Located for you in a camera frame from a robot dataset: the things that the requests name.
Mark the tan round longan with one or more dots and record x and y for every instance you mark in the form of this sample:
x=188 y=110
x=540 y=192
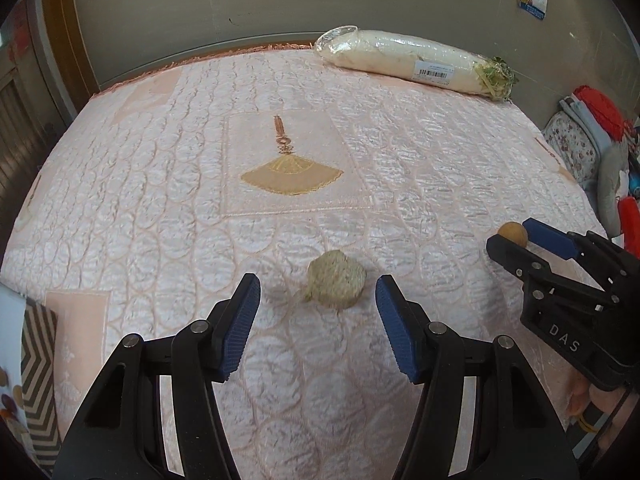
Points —
x=515 y=232

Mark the pile of clothes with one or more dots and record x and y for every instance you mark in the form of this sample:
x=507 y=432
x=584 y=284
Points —
x=600 y=150

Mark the person's right hand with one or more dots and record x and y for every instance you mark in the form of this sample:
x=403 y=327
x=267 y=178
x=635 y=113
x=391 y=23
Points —
x=582 y=392

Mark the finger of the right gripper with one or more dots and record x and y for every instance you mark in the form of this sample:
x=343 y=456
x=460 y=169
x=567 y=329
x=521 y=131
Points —
x=551 y=239
x=534 y=272

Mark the jujube in tray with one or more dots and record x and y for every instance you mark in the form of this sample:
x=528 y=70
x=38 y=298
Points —
x=8 y=403

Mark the chevron patterned tray box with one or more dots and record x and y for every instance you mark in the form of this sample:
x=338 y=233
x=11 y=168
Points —
x=28 y=332

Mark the wrapped white daikon radish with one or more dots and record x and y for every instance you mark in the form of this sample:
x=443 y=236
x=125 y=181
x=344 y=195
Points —
x=416 y=59

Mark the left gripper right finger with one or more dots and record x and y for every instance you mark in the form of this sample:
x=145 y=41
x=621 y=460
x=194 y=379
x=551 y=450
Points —
x=516 y=432

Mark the wooden door frame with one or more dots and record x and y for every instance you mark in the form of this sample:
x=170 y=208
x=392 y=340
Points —
x=69 y=50

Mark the longan in tray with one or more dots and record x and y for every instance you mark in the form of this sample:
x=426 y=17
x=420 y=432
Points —
x=3 y=378
x=17 y=394

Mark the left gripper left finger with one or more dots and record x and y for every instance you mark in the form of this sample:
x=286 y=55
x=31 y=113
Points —
x=117 y=432

